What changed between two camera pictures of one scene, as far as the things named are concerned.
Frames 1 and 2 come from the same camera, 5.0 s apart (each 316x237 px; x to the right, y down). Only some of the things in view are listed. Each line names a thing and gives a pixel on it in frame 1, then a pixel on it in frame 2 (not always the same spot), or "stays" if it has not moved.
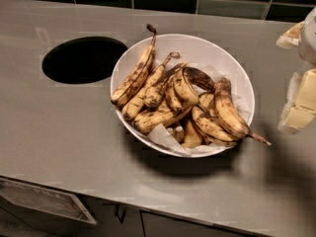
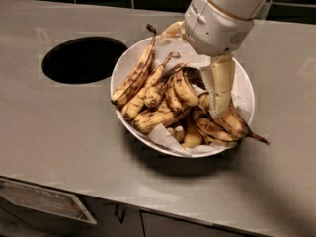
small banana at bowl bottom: x=192 y=136 stays
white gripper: x=309 y=39 -> x=215 y=29
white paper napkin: x=163 y=136 stays
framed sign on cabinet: x=48 y=199 stays
